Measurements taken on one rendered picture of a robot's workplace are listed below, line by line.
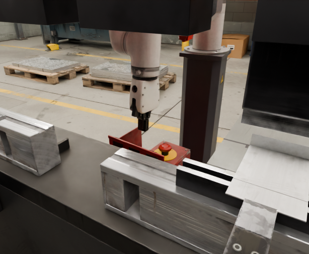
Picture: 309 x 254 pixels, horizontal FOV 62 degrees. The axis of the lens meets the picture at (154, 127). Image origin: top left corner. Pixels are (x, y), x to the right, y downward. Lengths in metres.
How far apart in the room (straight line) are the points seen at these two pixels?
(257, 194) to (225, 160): 0.08
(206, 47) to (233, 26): 5.92
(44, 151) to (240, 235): 0.42
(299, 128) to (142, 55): 0.51
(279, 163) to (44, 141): 0.43
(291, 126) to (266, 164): 0.10
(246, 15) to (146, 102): 6.28
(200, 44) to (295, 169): 0.80
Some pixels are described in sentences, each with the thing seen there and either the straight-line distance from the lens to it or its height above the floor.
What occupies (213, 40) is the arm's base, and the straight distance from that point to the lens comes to 1.11.
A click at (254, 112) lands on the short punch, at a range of 0.30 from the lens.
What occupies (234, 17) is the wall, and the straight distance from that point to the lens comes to 7.00.
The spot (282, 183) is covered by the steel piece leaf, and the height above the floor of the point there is 1.00.
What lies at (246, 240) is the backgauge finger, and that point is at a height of 1.00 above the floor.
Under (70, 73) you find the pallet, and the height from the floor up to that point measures 0.09.
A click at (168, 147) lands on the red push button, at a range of 0.77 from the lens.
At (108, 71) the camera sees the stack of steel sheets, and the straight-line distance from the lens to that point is 3.82.
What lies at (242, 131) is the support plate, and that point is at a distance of 0.47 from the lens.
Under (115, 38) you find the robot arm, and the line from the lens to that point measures 0.78.
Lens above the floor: 1.21
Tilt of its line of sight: 27 degrees down
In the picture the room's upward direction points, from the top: straight up
